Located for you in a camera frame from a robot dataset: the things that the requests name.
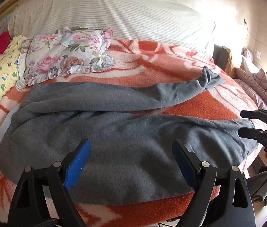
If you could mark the wall socket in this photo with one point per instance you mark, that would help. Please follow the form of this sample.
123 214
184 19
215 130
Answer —
245 21

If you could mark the white striped bolster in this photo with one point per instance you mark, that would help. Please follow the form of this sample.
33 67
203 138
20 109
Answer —
112 14

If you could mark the grey cloth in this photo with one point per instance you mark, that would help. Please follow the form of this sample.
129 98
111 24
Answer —
261 186

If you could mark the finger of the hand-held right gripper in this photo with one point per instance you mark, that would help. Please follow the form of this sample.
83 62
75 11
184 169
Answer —
250 133
253 114

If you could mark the floral ruffled pillow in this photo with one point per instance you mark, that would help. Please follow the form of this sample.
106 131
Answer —
65 54

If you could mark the light blue cloth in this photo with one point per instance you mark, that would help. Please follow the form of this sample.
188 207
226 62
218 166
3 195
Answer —
8 125

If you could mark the grey pants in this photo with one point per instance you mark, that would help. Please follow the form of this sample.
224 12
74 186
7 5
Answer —
124 146

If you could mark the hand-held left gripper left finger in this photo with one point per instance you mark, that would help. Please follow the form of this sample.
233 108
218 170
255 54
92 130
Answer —
78 163

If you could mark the pink striped bedding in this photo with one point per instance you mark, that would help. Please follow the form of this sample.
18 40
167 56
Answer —
253 87

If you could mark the orange and white blanket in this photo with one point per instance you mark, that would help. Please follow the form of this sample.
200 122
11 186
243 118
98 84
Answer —
194 104

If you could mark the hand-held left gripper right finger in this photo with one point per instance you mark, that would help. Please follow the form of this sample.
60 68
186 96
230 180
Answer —
183 164

